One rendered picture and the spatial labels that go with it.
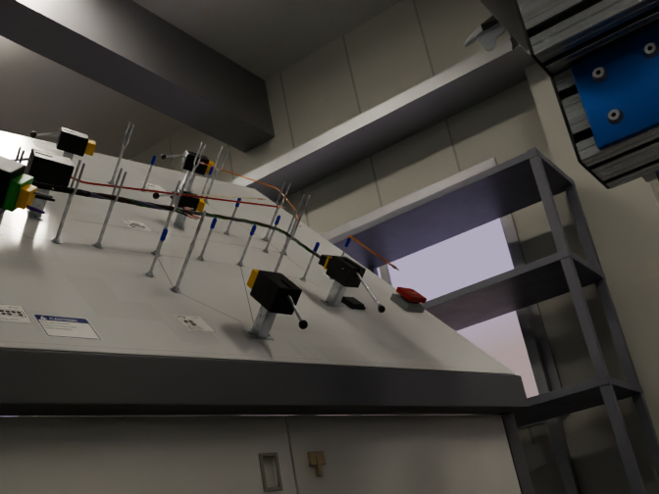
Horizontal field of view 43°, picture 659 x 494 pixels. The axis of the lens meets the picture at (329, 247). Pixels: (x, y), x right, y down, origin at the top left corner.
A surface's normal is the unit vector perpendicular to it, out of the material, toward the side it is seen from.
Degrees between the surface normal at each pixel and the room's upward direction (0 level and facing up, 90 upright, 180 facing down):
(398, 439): 90
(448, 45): 90
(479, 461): 90
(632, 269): 90
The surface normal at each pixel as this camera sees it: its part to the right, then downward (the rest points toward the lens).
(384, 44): -0.56, -0.22
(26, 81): 0.18, 0.91
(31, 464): 0.66, -0.40
